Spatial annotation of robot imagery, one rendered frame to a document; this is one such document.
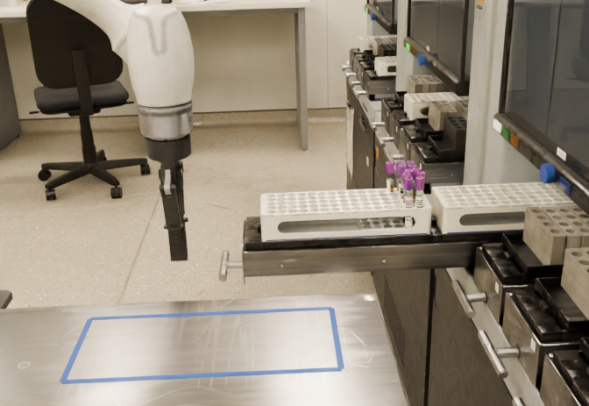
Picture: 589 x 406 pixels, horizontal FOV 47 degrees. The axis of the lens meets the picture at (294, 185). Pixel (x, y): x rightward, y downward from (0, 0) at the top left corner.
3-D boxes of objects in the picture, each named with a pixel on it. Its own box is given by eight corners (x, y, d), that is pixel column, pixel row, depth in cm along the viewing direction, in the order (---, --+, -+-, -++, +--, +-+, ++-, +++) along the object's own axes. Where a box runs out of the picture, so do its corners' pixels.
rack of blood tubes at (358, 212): (419, 217, 128) (420, 187, 126) (431, 240, 119) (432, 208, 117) (262, 224, 127) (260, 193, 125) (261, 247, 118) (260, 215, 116)
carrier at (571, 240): (578, 271, 104) (582, 236, 102) (564, 272, 104) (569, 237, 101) (548, 238, 115) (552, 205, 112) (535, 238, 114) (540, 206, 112)
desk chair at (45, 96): (44, 212, 340) (5, -4, 301) (37, 173, 395) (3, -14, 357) (162, 192, 360) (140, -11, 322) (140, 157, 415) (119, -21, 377)
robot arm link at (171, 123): (195, 94, 117) (197, 126, 120) (141, 96, 117) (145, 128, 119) (188, 107, 109) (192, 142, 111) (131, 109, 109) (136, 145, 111)
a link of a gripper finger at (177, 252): (184, 224, 121) (184, 225, 121) (188, 259, 124) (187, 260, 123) (167, 224, 121) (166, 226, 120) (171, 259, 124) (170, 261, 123)
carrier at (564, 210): (592, 271, 104) (597, 235, 102) (578, 271, 104) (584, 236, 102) (561, 238, 115) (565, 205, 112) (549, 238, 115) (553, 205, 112)
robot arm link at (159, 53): (198, 106, 109) (195, 88, 121) (191, 7, 103) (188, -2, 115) (130, 110, 107) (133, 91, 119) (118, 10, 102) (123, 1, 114)
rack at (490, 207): (584, 210, 129) (588, 180, 127) (608, 232, 120) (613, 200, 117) (429, 217, 128) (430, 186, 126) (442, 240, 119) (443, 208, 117)
